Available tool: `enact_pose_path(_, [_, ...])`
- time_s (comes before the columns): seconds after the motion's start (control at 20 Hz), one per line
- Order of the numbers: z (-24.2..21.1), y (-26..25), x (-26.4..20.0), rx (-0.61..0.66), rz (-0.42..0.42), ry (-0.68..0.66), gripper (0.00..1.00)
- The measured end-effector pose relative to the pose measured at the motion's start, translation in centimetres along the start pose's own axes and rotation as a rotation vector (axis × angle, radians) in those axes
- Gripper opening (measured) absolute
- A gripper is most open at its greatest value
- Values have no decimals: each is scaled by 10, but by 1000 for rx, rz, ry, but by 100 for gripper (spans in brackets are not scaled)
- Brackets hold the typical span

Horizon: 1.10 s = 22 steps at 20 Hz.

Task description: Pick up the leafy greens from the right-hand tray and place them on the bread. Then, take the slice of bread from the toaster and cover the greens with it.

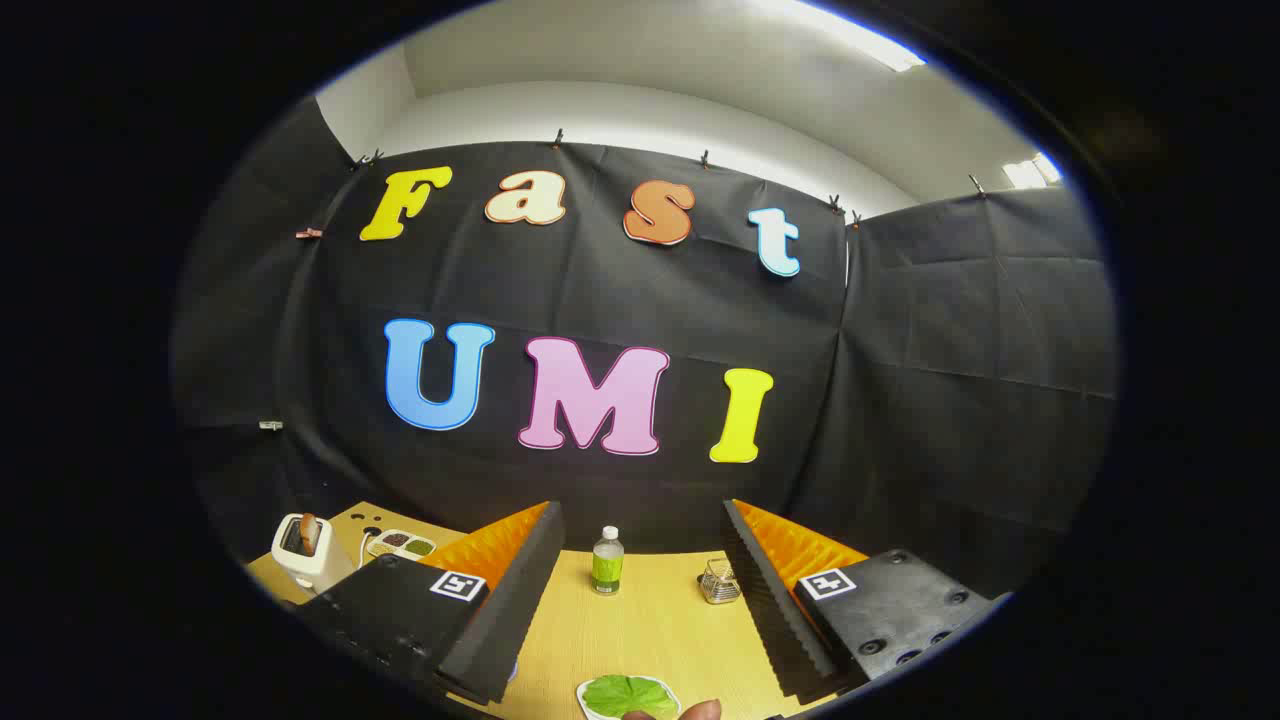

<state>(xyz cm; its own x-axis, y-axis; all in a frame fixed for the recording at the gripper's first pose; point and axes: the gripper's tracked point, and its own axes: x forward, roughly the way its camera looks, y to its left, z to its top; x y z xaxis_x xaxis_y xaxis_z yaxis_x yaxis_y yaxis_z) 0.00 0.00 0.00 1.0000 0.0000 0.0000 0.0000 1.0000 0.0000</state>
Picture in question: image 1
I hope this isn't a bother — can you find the small ceiling light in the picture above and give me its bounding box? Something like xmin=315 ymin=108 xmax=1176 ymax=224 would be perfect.
xmin=1003 ymin=152 xmax=1063 ymax=189

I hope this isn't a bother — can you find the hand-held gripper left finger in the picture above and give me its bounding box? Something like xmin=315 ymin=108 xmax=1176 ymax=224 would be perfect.
xmin=296 ymin=500 xmax=567 ymax=706

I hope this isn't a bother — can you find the white square plate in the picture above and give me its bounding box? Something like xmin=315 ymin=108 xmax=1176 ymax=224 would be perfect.
xmin=576 ymin=675 xmax=683 ymax=720

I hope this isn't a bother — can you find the white toaster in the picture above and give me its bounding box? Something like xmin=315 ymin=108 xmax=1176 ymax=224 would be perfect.
xmin=272 ymin=513 xmax=356 ymax=593

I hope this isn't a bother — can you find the small wire basket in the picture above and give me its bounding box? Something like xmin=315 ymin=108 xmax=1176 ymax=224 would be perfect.
xmin=699 ymin=559 xmax=742 ymax=605

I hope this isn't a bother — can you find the green lettuce leaf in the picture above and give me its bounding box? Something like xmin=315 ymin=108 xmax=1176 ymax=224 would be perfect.
xmin=583 ymin=675 xmax=669 ymax=719

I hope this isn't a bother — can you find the black backdrop cloth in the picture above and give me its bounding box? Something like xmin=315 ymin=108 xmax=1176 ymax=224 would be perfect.
xmin=170 ymin=95 xmax=1119 ymax=601

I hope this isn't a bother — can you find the long ceiling light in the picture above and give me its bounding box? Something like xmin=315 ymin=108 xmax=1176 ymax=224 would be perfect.
xmin=790 ymin=0 xmax=927 ymax=73

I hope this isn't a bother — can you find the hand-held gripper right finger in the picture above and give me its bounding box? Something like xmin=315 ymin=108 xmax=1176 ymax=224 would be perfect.
xmin=722 ymin=498 xmax=1013 ymax=701

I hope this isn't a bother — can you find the green label plastic bottle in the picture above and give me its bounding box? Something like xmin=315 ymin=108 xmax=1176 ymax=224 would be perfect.
xmin=591 ymin=526 xmax=625 ymax=596

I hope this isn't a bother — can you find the white divided condiment tray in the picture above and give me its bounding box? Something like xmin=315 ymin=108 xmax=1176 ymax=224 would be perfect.
xmin=366 ymin=529 xmax=438 ymax=561

